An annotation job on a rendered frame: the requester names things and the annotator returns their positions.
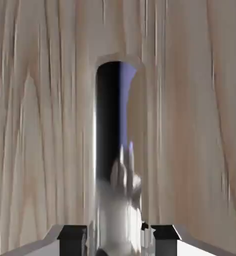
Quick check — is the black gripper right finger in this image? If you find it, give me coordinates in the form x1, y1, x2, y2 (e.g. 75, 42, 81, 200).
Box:
141, 221, 236, 256

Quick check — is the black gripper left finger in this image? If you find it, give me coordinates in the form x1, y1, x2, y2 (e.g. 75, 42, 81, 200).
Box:
0, 224, 89, 256

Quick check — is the light wood drawer front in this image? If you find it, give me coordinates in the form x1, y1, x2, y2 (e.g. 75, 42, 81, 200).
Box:
0, 0, 236, 256

